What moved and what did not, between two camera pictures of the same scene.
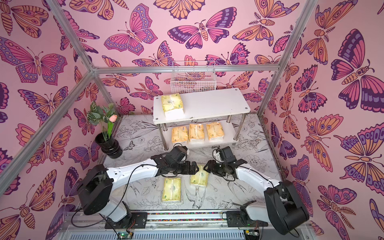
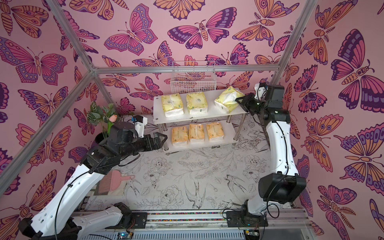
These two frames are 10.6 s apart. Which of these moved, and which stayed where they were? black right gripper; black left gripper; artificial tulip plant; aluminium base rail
Moved: black left gripper; black right gripper
Stayed: aluminium base rail; artificial tulip plant
